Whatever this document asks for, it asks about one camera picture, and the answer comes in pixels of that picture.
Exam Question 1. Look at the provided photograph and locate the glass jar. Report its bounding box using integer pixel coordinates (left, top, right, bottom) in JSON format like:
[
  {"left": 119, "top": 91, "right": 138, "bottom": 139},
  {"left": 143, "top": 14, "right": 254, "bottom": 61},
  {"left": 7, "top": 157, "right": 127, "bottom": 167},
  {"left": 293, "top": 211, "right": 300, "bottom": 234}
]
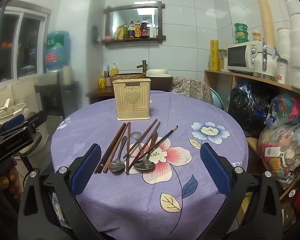
[{"left": 218, "top": 49, "right": 228, "bottom": 71}]

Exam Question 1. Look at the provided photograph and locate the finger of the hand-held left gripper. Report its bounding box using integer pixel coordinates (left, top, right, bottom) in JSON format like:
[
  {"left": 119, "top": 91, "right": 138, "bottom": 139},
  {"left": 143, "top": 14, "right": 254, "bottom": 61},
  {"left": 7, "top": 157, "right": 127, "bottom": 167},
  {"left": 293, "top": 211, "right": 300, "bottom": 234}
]
[
  {"left": 24, "top": 110, "right": 48, "bottom": 132},
  {"left": 0, "top": 114, "right": 26, "bottom": 134}
]

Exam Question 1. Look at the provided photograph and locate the black plastic bag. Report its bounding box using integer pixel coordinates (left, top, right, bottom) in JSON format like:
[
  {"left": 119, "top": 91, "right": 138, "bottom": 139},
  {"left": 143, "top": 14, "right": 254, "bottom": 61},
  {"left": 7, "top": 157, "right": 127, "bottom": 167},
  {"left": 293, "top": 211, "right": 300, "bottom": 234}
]
[{"left": 227, "top": 81, "right": 272, "bottom": 137}]

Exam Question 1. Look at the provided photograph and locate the blue water jug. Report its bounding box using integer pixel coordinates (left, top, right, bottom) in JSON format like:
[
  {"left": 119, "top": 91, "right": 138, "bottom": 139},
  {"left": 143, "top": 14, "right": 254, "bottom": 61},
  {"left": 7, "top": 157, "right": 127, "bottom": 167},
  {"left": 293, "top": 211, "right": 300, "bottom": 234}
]
[{"left": 45, "top": 31, "right": 72, "bottom": 72}]

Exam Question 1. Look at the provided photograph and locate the wooden framed mirror shelf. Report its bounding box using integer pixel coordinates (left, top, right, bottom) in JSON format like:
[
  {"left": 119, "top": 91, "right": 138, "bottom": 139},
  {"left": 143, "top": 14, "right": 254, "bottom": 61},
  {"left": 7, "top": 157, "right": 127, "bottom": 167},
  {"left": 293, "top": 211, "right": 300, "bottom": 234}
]
[{"left": 102, "top": 1, "right": 166, "bottom": 45}]

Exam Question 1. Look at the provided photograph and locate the clear bag of colourful items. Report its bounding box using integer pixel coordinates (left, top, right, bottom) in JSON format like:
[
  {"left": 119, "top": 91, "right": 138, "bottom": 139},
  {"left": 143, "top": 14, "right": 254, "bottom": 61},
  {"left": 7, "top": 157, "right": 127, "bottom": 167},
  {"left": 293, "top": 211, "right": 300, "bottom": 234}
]
[
  {"left": 258, "top": 122, "right": 300, "bottom": 189},
  {"left": 264, "top": 93, "right": 300, "bottom": 132}
]

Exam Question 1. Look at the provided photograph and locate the wicker basket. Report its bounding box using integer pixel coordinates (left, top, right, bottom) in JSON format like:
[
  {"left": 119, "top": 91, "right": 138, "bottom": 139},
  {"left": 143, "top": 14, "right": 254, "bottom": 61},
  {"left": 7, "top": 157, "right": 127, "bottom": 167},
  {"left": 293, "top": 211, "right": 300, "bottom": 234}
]
[{"left": 109, "top": 73, "right": 147, "bottom": 83}]

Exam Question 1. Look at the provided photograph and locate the white electric kettle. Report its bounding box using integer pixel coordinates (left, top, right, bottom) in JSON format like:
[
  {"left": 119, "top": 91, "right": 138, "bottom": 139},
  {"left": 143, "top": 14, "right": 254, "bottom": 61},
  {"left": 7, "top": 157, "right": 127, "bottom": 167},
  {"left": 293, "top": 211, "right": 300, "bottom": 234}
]
[{"left": 253, "top": 42, "right": 277, "bottom": 78}]

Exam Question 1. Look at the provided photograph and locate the tall yellow box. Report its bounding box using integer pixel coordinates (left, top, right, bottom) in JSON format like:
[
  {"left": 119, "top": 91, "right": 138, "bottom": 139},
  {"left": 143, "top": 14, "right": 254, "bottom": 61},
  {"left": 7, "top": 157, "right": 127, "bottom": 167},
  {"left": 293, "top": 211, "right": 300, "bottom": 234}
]
[{"left": 210, "top": 39, "right": 220, "bottom": 71}]

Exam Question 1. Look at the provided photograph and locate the stack of yellow paper cups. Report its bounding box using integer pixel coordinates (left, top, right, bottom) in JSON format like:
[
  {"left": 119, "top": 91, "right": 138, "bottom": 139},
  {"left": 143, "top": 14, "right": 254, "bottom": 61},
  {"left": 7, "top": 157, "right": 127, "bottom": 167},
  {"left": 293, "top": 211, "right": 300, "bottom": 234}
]
[{"left": 256, "top": 0, "right": 276, "bottom": 48}]

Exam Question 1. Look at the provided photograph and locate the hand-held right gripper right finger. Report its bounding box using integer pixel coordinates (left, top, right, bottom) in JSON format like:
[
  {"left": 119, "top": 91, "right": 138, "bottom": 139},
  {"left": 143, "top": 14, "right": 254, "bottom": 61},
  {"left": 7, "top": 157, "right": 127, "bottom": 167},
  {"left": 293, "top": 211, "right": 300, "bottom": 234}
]
[{"left": 200, "top": 142, "right": 284, "bottom": 240}]

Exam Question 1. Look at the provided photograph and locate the white cup with red label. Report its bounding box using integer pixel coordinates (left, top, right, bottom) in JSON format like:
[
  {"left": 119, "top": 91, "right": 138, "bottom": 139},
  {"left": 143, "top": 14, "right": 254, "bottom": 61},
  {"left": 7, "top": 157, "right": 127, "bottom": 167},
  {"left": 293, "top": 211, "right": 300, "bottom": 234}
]
[{"left": 276, "top": 58, "right": 289, "bottom": 85}]

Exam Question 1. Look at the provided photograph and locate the person's left hand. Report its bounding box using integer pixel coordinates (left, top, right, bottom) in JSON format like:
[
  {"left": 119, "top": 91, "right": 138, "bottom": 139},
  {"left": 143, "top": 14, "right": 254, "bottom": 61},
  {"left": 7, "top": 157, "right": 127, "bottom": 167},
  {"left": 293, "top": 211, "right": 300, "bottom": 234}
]
[{"left": 0, "top": 155, "right": 23, "bottom": 202}]

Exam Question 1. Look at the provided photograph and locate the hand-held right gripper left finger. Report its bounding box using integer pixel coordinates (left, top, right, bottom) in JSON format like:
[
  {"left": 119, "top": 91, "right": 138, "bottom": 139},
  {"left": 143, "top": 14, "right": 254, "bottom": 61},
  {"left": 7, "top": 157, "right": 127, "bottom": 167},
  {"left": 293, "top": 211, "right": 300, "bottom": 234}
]
[{"left": 17, "top": 144, "right": 103, "bottom": 240}]

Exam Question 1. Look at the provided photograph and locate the brown basin with white lid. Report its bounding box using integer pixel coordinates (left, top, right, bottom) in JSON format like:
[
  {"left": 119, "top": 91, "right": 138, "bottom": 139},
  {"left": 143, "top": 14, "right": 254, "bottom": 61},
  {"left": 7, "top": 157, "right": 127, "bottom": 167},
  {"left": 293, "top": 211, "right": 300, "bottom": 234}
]
[{"left": 146, "top": 69, "right": 175, "bottom": 92}]

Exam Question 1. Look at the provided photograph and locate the black chopstick with gold tip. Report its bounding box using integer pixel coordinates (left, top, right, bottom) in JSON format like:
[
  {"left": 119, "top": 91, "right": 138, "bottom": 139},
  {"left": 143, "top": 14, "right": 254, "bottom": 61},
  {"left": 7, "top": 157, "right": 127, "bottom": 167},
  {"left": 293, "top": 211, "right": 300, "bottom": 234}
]
[{"left": 136, "top": 126, "right": 179, "bottom": 162}]

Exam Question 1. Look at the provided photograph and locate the glass pot lid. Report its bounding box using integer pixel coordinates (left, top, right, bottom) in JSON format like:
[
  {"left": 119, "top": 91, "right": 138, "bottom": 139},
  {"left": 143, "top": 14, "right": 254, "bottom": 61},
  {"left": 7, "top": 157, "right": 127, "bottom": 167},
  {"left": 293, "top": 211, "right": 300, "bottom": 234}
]
[{"left": 0, "top": 98, "right": 27, "bottom": 120}]

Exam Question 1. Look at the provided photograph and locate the floral patterned cloth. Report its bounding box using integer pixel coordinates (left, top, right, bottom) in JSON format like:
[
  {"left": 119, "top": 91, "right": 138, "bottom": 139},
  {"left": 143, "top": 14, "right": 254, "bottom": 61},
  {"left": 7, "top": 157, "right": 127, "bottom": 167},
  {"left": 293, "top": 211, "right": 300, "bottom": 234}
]
[{"left": 171, "top": 77, "right": 213, "bottom": 105}]

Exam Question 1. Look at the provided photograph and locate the sliding window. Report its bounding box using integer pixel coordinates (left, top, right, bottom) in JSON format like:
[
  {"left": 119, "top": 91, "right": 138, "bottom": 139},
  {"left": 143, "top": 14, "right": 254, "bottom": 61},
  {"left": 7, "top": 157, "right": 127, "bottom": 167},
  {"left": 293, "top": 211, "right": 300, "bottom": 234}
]
[{"left": 0, "top": 4, "right": 51, "bottom": 86}]

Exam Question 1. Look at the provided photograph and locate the light blue basin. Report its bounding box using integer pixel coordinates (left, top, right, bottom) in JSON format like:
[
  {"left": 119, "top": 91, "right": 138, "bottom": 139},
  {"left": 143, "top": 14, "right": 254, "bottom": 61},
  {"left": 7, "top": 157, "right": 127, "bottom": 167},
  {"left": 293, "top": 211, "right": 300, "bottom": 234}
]
[{"left": 208, "top": 87, "right": 225, "bottom": 111}]

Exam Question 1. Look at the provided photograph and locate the jar with yellow lid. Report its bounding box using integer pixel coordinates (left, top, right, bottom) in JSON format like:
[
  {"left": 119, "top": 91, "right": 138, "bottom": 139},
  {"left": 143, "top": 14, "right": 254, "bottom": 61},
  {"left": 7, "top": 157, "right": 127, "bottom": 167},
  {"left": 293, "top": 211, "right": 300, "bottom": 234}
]
[{"left": 252, "top": 30, "right": 264, "bottom": 43}]

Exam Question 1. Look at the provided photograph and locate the purple floral tablecloth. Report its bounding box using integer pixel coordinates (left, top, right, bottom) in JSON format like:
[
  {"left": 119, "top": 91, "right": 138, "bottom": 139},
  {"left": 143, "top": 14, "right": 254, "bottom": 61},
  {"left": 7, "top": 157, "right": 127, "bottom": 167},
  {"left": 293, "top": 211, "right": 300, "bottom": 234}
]
[{"left": 51, "top": 90, "right": 249, "bottom": 240}]

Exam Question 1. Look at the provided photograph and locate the dark wooden counter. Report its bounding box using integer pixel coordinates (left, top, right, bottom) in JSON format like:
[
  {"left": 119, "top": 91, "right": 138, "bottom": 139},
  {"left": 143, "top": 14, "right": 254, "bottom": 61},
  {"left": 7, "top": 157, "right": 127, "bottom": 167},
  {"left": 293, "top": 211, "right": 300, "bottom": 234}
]
[{"left": 86, "top": 87, "right": 115, "bottom": 105}]

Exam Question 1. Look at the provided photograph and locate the dark sauce bottle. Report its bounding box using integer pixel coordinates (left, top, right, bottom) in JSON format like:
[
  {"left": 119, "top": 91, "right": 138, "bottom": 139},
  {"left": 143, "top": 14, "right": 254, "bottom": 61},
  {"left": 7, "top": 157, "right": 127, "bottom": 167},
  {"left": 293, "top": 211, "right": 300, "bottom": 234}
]
[{"left": 141, "top": 18, "right": 150, "bottom": 38}]

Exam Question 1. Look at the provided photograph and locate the beige perforated cutlery basket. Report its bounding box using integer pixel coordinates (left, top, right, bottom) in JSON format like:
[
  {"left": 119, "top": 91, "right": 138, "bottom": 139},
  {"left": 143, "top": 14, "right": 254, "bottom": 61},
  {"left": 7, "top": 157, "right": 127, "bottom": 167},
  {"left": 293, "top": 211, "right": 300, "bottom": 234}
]
[{"left": 112, "top": 78, "right": 152, "bottom": 120}]

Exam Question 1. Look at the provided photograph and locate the bronze faucet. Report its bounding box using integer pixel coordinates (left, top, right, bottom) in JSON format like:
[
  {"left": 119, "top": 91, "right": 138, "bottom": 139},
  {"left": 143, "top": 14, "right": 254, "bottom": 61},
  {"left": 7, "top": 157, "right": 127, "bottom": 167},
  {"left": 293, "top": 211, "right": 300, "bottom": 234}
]
[{"left": 136, "top": 60, "right": 149, "bottom": 74}]

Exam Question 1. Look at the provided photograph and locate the purple label bottle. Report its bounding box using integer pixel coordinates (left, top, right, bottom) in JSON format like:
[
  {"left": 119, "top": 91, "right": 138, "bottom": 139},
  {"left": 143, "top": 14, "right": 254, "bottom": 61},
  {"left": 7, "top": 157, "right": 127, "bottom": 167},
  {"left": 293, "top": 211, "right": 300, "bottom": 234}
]
[{"left": 128, "top": 21, "right": 136, "bottom": 39}]

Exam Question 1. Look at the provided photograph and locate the white microwave oven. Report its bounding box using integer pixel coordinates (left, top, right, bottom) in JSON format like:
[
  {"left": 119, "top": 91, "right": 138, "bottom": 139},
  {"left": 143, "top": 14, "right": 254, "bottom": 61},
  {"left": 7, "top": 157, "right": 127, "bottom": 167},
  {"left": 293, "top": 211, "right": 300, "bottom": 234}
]
[{"left": 226, "top": 41, "right": 263, "bottom": 76}]

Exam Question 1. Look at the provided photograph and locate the white paper roll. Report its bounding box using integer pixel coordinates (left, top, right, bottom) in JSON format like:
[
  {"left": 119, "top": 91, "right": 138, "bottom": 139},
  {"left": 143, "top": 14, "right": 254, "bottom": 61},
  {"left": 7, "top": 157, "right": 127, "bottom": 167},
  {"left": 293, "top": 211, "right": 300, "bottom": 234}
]
[{"left": 63, "top": 66, "right": 73, "bottom": 85}]

